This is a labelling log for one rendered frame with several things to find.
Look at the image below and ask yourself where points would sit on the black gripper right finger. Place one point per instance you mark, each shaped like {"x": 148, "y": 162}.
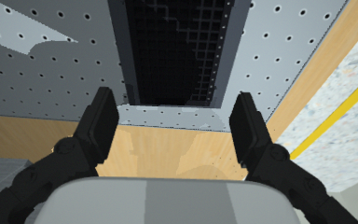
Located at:
{"x": 269, "y": 163}

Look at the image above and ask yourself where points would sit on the black well plate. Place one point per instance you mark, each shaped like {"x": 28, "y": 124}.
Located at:
{"x": 176, "y": 68}

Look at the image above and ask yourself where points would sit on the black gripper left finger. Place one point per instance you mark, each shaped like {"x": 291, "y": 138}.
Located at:
{"x": 73, "y": 157}

